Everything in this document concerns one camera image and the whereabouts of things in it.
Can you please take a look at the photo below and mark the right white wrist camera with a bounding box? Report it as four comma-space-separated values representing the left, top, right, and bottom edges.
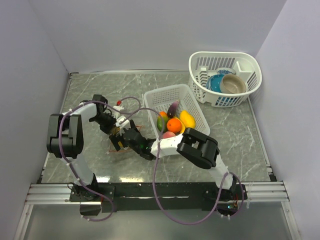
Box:
115, 115, 130, 129

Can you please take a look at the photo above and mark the beige bowl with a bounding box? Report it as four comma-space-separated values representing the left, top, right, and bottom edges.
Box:
220, 74, 247, 94

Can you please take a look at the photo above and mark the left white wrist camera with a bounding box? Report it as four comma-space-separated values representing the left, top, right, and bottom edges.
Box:
111, 105, 125, 119

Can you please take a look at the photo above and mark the white rectangular perforated basket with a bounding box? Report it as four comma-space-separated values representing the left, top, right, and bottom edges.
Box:
143, 83, 211, 141

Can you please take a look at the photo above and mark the blue white patterned plate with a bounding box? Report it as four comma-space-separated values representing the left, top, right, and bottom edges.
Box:
216, 67, 236, 75

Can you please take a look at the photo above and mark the fake green orange mango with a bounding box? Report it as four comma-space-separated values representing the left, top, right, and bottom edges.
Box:
156, 111, 169, 133

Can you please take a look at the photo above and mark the clear zip top bag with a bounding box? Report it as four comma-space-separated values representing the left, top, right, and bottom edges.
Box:
109, 126, 131, 152

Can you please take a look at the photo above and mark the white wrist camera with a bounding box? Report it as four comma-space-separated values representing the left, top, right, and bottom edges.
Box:
115, 115, 130, 129
111, 105, 125, 119

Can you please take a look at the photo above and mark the fake purple eggplant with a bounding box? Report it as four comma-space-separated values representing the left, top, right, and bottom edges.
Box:
167, 100, 180, 119

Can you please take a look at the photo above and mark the fake yellow banana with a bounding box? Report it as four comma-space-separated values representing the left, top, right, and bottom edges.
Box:
174, 117, 186, 134

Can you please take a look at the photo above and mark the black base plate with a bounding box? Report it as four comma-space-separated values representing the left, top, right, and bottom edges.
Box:
69, 182, 248, 216

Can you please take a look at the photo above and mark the white round dish rack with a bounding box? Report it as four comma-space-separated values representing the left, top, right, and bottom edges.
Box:
188, 51, 262, 108

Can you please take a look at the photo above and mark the aluminium rail frame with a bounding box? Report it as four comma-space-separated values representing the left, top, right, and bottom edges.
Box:
14, 179, 301, 240

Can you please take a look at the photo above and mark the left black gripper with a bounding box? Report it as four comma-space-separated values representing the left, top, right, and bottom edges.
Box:
91, 113, 120, 136

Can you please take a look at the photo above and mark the fake pink peach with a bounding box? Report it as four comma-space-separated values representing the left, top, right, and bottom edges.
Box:
162, 131, 176, 139

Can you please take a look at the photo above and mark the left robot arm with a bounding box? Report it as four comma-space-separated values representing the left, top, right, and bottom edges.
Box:
46, 94, 116, 201

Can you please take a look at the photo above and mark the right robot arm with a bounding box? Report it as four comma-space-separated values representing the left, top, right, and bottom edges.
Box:
109, 120, 237, 202

